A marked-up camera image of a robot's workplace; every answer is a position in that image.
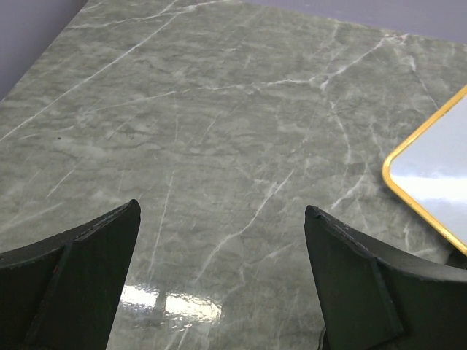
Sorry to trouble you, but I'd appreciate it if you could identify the yellow framed whiteboard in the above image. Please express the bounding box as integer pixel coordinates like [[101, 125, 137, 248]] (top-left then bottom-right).
[[382, 87, 466, 254]]

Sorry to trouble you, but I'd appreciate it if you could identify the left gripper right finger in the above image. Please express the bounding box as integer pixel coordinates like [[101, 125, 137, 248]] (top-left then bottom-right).
[[304, 206, 466, 349]]

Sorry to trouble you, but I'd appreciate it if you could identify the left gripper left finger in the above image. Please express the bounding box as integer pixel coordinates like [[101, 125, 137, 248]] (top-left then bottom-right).
[[1, 199, 141, 349]]

